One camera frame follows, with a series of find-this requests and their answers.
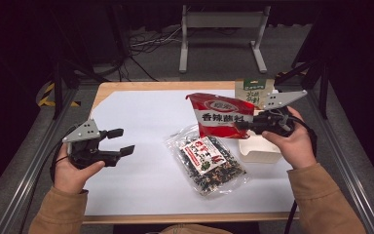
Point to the red seasoning packet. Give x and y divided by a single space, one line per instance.
220 118

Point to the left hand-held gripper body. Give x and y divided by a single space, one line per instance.
84 133

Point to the yellow black hazard tape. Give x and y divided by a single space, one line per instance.
47 96

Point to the white box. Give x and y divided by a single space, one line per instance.
256 151

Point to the white paper sheet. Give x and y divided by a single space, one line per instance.
142 107

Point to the beige and green packet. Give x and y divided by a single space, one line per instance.
253 94

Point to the person's left hand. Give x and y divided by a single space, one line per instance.
69 177

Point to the person's lap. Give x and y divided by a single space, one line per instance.
194 229

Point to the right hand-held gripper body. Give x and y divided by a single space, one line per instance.
272 122

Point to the clear dried seaweed packet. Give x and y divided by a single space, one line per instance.
207 162

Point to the aluminium frame rail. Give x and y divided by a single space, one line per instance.
344 162
35 162

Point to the person's right hand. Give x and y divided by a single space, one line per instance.
300 146

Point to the grey metal stand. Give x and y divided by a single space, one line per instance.
224 19

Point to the black metal stand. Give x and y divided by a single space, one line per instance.
323 87
57 84

